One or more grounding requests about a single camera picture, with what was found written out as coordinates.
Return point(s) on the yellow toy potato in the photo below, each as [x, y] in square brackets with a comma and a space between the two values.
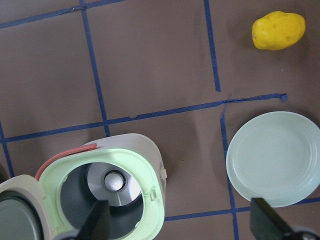
[277, 30]

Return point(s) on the white rice cooker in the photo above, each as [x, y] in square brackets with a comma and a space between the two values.
[126, 170]

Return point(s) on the left pale green plate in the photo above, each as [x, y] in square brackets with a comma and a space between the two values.
[275, 156]

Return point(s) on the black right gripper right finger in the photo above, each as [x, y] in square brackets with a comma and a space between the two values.
[265, 223]

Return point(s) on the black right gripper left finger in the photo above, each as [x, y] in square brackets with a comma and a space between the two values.
[97, 224]

